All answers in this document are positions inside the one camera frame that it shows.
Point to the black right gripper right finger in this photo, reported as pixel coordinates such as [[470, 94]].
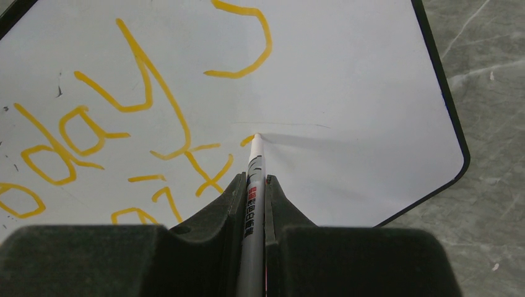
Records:
[[303, 259]]

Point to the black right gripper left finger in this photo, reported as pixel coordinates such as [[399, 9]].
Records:
[[198, 257]]

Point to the white whiteboard marker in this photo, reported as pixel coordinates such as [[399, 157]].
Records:
[[251, 273]]

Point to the white whiteboard black frame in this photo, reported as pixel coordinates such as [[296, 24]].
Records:
[[132, 112]]

